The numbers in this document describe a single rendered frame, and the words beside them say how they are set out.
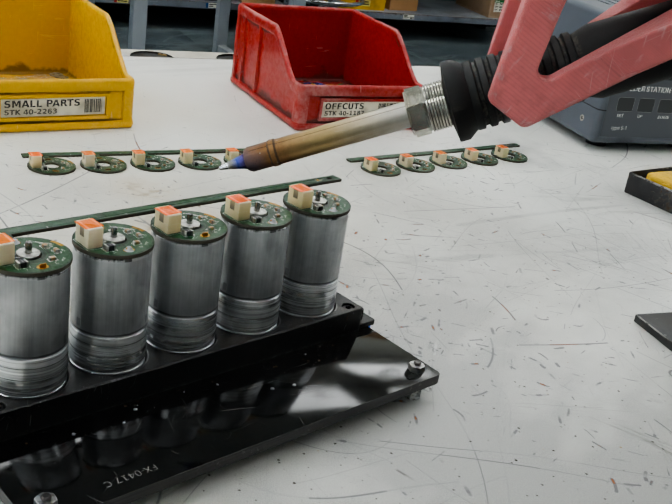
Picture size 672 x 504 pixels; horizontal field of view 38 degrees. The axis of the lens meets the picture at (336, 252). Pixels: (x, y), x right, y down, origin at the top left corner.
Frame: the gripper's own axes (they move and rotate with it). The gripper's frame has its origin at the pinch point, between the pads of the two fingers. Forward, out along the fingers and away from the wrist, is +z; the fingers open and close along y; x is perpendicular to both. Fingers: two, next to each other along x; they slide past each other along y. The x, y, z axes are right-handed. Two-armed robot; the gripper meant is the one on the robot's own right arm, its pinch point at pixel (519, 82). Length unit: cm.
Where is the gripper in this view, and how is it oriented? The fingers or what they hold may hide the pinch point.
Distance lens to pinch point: 29.8
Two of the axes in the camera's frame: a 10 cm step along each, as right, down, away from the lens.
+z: -6.1, 7.2, 3.4
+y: -0.5, 3.9, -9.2
